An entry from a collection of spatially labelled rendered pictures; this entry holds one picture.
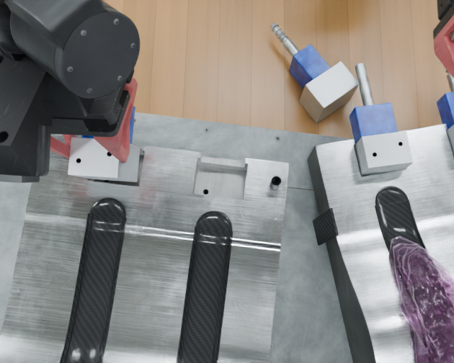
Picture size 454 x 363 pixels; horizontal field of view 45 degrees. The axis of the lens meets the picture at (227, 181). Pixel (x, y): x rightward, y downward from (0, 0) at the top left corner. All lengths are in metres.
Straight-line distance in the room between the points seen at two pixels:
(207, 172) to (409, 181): 0.22
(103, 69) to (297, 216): 0.37
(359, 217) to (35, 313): 0.35
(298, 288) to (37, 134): 0.36
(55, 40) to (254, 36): 0.44
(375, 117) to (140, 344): 0.35
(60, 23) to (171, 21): 0.43
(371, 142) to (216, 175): 0.17
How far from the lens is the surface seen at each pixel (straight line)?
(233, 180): 0.60
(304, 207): 0.66
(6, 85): 0.41
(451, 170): 0.66
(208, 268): 0.56
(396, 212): 0.63
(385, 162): 0.61
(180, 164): 0.57
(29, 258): 0.59
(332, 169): 0.62
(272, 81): 0.71
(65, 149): 0.54
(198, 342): 0.56
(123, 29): 0.35
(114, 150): 0.49
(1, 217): 0.70
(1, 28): 0.41
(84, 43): 0.34
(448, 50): 0.32
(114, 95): 0.45
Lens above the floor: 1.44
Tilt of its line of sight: 75 degrees down
